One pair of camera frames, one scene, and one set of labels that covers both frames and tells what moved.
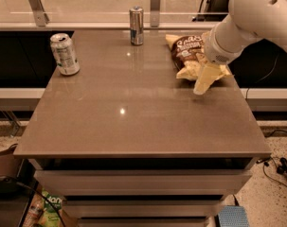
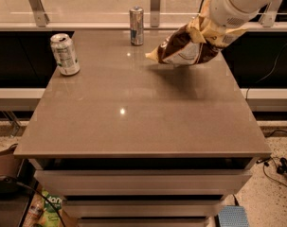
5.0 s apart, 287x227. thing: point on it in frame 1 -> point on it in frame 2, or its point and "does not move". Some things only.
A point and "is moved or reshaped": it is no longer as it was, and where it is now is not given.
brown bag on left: x=5 y=163 does not move
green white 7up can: x=67 y=61 does not move
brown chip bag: x=185 y=52 is moved or reshaped
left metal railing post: x=41 y=17 does not move
